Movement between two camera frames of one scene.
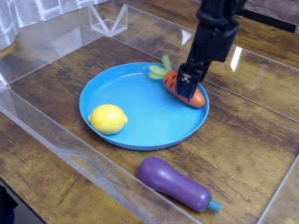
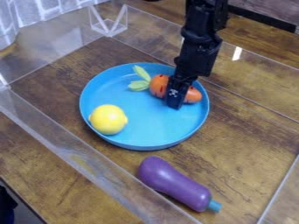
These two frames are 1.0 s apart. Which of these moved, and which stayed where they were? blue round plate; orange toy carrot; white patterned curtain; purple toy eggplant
Moved: orange toy carrot
Stayed: purple toy eggplant; blue round plate; white patterned curtain
